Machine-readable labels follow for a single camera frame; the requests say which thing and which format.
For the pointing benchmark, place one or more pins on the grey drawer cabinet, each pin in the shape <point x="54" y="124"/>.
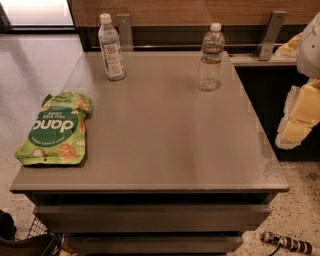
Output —
<point x="169" y="169"/>

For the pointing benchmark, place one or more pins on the clear plastic water bottle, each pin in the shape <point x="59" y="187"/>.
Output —
<point x="212" y="49"/>

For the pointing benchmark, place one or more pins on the right metal rail bracket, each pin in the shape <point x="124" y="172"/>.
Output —
<point x="265" y="48"/>

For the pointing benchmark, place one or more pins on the green rice chips bag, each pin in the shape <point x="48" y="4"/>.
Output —
<point x="58" y="136"/>

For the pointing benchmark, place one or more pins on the black wire basket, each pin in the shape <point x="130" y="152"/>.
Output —
<point x="41" y="245"/>

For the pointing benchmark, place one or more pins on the horizontal metal rail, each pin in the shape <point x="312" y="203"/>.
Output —
<point x="191" y="46"/>

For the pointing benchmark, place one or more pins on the blue labelled plastic bottle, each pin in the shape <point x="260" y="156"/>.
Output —
<point x="110" y="48"/>

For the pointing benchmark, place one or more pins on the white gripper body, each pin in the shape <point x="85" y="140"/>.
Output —
<point x="309" y="50"/>

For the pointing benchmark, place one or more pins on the bright window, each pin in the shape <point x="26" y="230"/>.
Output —
<point x="37" y="12"/>

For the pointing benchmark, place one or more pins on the left metal rail bracket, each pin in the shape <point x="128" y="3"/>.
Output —
<point x="125" y="31"/>

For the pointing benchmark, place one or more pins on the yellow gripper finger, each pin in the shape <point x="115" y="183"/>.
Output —
<point x="301" y="115"/>
<point x="289" y="49"/>

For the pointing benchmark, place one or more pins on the metal rail bracket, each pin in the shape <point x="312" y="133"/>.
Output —
<point x="125" y="31"/>
<point x="265" y="48"/>

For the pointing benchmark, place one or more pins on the black white striped power strip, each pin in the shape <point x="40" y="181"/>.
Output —
<point x="290" y="244"/>

